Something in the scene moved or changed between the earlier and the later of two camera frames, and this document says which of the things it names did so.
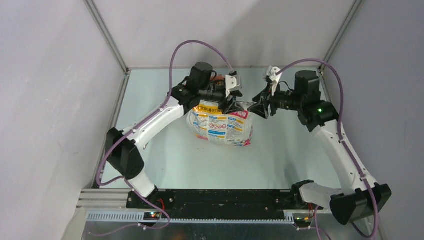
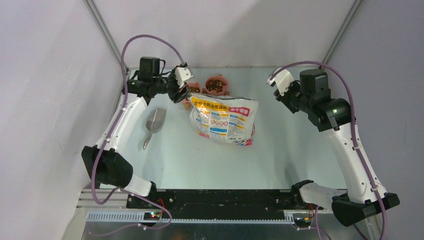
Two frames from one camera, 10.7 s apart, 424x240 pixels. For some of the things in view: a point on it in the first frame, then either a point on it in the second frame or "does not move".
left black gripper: x=235 y=107 -> x=175 y=96
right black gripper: x=261 y=108 -> x=294 y=85
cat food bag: x=208 y=122 does not move
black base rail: x=216 y=204 does not move
